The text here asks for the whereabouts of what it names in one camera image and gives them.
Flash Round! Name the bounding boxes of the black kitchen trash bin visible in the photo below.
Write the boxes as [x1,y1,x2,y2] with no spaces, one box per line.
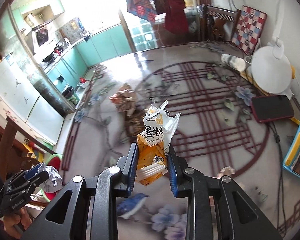
[62,86,80,107]

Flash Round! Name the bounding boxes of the white labelled bottle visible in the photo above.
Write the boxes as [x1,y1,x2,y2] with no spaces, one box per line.
[220,54,247,72]

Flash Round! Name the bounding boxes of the teal kitchen cabinets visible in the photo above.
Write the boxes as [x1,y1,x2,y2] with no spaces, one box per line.
[46,24,130,93]
[11,0,65,27]

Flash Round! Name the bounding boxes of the range hood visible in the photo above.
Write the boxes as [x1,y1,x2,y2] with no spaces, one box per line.
[30,20,54,55]

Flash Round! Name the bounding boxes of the teal upper kitchen cabinets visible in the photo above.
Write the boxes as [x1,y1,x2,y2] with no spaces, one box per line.
[11,0,65,27]

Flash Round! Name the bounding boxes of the blue white wrapper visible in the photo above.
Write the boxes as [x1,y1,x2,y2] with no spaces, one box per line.
[41,165,63,193]

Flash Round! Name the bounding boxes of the green basin with red inside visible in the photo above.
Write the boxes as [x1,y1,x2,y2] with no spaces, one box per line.
[36,152,63,203]

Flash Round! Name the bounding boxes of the light blue plastic case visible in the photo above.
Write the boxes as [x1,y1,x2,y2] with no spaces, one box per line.
[282,99,300,180]

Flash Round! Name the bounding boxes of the checkered seat cushion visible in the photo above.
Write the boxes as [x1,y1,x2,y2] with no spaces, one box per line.
[230,5,267,55]

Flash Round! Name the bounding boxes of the white refrigerator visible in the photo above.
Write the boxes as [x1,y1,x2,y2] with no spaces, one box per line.
[0,52,65,145]

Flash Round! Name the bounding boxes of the floral tablecloth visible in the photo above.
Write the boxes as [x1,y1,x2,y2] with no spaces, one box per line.
[61,40,300,240]

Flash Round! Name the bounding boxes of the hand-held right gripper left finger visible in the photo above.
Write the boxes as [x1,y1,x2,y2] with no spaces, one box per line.
[31,142,139,240]

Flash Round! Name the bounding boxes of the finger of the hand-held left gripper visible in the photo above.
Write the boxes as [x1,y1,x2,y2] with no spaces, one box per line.
[9,170,50,202]
[5,163,45,188]

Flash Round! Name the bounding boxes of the brown snack wrapper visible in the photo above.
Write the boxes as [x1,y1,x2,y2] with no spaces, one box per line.
[125,107,145,137]

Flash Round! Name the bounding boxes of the crumpled white wrapper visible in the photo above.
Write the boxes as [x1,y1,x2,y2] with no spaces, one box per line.
[219,166,237,178]

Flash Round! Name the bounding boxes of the plaid cloth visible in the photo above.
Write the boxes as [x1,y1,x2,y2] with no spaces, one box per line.
[123,0,157,22]

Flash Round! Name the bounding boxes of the black bag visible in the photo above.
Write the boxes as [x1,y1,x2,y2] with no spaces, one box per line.
[153,0,167,14]

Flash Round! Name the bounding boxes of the silver vent duct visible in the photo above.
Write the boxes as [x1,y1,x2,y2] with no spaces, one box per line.
[24,14,37,28]

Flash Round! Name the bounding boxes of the glass sliding door panel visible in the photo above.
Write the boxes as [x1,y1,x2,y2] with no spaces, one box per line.
[0,5,75,113]

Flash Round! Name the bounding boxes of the black wok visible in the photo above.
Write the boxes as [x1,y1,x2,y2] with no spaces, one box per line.
[41,52,56,63]

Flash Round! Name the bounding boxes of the brown wooden chair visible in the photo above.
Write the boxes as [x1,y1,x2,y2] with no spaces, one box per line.
[202,4,240,42]

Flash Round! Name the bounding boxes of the orange yellow snack packet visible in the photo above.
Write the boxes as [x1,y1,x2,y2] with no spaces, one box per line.
[136,98,182,187]

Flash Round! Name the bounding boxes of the black cable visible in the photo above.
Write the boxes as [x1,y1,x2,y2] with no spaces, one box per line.
[269,122,288,230]

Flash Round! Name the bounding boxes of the smartphone in dark red case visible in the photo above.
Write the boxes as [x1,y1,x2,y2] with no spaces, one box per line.
[250,94,295,123]

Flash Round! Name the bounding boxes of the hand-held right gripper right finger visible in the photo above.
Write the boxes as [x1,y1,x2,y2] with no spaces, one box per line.
[168,145,283,240]

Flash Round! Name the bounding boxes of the dark carved wooden chair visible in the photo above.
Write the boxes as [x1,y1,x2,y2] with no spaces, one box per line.
[4,116,44,178]

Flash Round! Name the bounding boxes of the teal lower kitchen cabinets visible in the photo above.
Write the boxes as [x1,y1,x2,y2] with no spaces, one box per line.
[46,24,130,93]

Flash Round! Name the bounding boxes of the red handled mop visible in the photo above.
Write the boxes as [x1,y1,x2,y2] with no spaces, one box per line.
[55,49,87,83]

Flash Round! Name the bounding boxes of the yellow paper packet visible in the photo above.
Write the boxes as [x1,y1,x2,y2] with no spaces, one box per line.
[239,70,274,97]

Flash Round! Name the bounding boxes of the crumpled paper ball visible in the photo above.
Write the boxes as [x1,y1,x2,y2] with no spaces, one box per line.
[109,83,138,112]

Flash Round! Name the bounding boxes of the red garment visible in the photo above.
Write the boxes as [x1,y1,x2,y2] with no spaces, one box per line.
[164,0,188,33]

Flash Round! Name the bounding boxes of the person's left hand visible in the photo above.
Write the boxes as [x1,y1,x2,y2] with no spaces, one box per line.
[1,205,33,237]

